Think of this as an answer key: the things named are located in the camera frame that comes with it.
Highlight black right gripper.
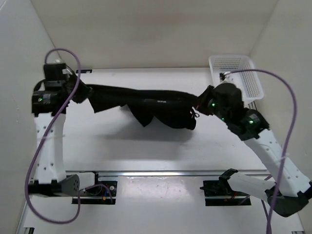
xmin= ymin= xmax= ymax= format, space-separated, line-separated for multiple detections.
xmin=191 ymin=85 xmax=231 ymax=123

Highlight black shorts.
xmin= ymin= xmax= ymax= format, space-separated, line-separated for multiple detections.
xmin=88 ymin=84 xmax=198 ymax=130

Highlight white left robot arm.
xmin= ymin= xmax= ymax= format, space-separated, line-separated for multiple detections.
xmin=24 ymin=78 xmax=102 ymax=197

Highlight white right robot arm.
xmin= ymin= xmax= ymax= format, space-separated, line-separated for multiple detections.
xmin=197 ymin=83 xmax=312 ymax=217

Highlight white perforated plastic basket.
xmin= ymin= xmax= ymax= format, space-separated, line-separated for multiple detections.
xmin=209 ymin=55 xmax=264 ymax=104

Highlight small black corner label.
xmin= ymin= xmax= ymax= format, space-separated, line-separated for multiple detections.
xmin=80 ymin=69 xmax=93 ymax=74

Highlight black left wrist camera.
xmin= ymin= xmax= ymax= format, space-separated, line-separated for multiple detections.
xmin=43 ymin=62 xmax=68 ymax=88

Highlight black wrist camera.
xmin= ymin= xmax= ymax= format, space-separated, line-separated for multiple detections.
xmin=43 ymin=62 xmax=68 ymax=88
xmin=214 ymin=83 xmax=244 ymax=109

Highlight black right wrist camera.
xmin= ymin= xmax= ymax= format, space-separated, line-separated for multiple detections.
xmin=214 ymin=83 xmax=244 ymax=109

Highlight aluminium table edge rail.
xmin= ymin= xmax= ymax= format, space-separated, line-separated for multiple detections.
xmin=65 ymin=170 xmax=271 ymax=178

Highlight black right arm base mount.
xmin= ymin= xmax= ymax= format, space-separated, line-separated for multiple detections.
xmin=200 ymin=168 xmax=251 ymax=207

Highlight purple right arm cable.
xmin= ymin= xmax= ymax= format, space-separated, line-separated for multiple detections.
xmin=219 ymin=69 xmax=298 ymax=234

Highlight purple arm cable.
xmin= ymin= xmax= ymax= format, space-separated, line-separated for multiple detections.
xmin=219 ymin=69 xmax=298 ymax=234
xmin=24 ymin=48 xmax=114 ymax=224

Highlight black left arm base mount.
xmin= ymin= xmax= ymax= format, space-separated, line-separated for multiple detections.
xmin=80 ymin=180 xmax=118 ymax=205

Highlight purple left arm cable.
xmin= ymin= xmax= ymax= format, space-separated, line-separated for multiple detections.
xmin=24 ymin=48 xmax=114 ymax=224

